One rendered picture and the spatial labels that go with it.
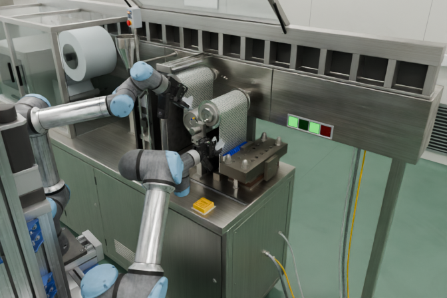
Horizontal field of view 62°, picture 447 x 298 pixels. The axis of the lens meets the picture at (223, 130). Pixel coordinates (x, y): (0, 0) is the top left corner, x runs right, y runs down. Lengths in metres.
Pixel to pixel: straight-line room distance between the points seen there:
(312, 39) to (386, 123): 0.50
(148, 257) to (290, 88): 1.09
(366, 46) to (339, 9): 2.56
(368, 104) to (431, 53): 0.32
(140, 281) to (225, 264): 0.65
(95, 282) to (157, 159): 0.43
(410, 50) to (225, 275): 1.27
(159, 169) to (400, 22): 3.22
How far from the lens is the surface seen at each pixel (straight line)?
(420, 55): 1.68
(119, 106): 1.34
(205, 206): 1.73
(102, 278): 1.30
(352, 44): 1.74
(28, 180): 1.29
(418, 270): 3.05
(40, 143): 1.66
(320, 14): 4.36
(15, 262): 1.31
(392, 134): 1.79
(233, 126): 1.92
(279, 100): 1.96
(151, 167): 1.31
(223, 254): 1.80
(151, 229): 1.28
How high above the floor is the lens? 1.96
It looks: 25 degrees down
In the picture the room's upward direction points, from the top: straight up
